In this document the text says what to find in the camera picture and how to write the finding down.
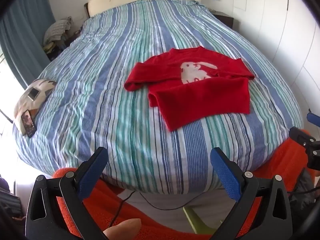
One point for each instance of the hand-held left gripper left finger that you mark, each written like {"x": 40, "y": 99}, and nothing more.
{"x": 91, "y": 177}

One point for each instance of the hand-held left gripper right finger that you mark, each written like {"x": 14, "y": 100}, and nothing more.
{"x": 227, "y": 177}

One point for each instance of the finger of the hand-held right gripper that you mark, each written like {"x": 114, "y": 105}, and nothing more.
{"x": 301, "y": 135}
{"x": 313, "y": 117}

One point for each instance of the red sweater with white print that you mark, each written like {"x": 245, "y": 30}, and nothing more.
{"x": 200, "y": 100}

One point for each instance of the pile of clothes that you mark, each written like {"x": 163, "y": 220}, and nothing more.
{"x": 57, "y": 31}

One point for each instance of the person's left hand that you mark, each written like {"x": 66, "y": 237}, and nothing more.
{"x": 122, "y": 228}

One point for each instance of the orange fuzzy cloth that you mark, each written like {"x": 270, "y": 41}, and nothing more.
{"x": 275, "y": 160}

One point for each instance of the green plastic object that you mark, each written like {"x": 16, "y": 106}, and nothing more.
{"x": 197, "y": 220}

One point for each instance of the black smartphone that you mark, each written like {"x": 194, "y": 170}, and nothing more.
{"x": 28, "y": 123}

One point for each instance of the blue green striped bed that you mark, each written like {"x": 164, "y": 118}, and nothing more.
{"x": 112, "y": 92}

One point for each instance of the white wardrobe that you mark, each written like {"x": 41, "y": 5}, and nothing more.
{"x": 282, "y": 30}

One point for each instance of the patterned beige pillow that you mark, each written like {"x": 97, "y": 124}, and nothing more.
{"x": 42, "y": 87}

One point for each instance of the dark wooden nightstand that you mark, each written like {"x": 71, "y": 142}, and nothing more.
{"x": 227, "y": 21}

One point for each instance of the blue curtain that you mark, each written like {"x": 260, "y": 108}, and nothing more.
{"x": 25, "y": 30}

